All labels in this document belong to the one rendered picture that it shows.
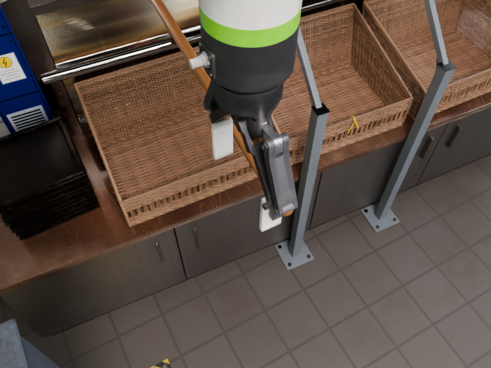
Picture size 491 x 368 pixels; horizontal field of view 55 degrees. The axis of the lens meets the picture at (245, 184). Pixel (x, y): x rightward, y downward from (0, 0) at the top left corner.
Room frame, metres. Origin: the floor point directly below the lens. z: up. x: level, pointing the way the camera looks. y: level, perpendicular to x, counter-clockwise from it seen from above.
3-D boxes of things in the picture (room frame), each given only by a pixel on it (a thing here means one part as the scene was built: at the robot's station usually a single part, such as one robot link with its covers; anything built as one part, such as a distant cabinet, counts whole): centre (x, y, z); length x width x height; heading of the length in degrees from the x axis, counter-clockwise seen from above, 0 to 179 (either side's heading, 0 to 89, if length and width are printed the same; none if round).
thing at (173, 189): (1.14, 0.25, 0.72); 0.56 x 0.49 x 0.28; 116
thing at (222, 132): (0.43, 0.03, 1.48); 0.03 x 0.01 x 0.07; 118
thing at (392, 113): (1.39, -0.29, 0.72); 0.56 x 0.49 x 0.28; 114
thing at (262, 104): (0.37, 0.00, 1.61); 0.08 x 0.07 x 0.09; 29
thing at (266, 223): (0.31, -0.03, 1.48); 0.03 x 0.01 x 0.07; 118
